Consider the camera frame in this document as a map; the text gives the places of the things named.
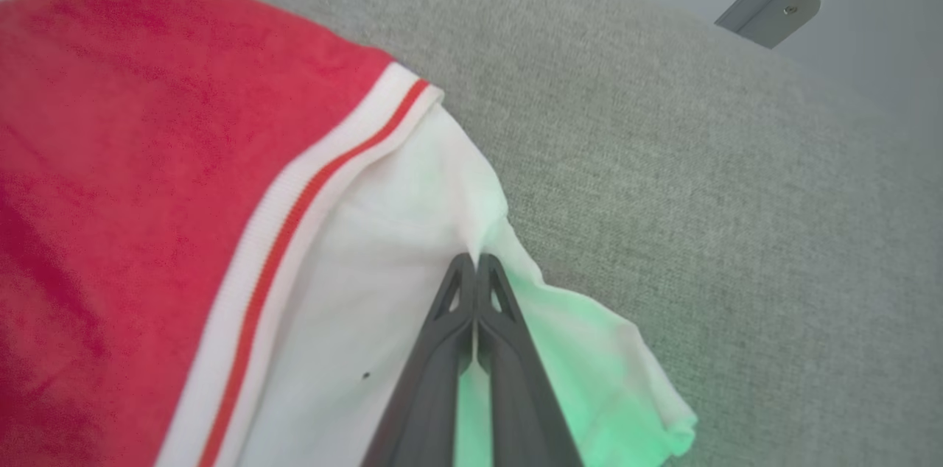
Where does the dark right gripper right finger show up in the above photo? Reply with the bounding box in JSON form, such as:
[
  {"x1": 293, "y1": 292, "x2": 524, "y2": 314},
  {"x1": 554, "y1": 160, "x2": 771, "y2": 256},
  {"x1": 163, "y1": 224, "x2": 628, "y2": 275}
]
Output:
[{"x1": 477, "y1": 253, "x2": 583, "y2": 467}]

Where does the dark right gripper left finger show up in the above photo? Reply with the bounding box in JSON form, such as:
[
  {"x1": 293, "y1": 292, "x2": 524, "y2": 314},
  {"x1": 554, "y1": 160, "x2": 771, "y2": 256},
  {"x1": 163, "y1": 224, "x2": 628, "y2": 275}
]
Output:
[{"x1": 361, "y1": 253, "x2": 478, "y2": 467}]

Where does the red shirt with white trim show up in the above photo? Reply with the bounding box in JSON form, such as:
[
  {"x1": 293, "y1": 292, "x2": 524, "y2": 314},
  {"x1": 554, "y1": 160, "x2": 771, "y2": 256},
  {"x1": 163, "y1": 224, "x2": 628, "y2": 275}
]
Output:
[{"x1": 0, "y1": 0, "x2": 698, "y2": 467}]

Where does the grey fabric sofa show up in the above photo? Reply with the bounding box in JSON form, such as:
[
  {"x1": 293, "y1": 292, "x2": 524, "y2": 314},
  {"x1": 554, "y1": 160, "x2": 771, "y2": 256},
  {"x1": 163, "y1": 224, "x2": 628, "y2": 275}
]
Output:
[{"x1": 111, "y1": 0, "x2": 943, "y2": 467}]

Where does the rounded metal mounting plate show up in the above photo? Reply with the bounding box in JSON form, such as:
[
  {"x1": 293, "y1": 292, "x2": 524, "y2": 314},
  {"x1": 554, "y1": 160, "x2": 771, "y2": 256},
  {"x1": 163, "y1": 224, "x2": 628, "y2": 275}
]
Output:
[{"x1": 740, "y1": 0, "x2": 822, "y2": 49}]

